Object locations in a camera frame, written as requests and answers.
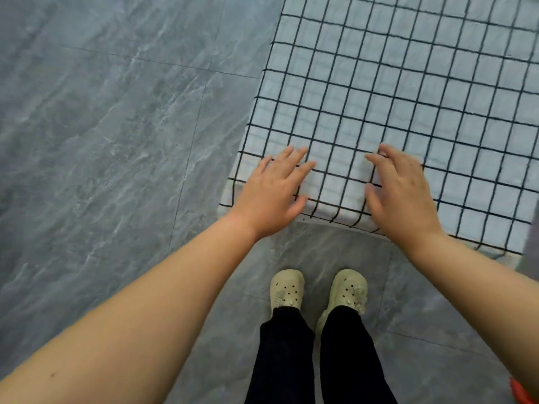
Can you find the person's right hand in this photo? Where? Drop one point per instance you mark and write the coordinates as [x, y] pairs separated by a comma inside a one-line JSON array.
[[406, 206]]

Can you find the person's left hand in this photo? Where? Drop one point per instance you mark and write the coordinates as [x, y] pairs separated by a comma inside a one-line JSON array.
[[265, 201]]

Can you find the black white checked tablecloth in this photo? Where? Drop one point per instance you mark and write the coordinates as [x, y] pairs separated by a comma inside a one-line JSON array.
[[379, 79]]

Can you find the red plastic stool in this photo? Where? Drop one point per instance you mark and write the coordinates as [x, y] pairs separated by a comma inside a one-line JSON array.
[[524, 393]]

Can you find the person's left forearm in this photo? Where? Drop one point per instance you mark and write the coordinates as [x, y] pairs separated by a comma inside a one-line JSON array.
[[126, 332]]

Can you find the person's right forearm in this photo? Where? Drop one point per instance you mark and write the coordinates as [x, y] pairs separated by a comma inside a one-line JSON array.
[[484, 298]]

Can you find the person's left cream shoe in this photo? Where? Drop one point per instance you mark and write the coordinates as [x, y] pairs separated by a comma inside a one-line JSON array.
[[287, 290]]

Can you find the person's cream shoe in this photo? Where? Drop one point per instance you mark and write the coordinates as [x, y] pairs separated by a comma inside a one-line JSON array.
[[347, 290], [287, 290]]

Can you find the person's right cream shoe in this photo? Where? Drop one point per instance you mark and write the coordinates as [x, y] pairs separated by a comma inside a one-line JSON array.
[[347, 290]]

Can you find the person's black trousers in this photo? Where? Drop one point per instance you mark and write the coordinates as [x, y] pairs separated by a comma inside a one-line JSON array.
[[286, 361]]

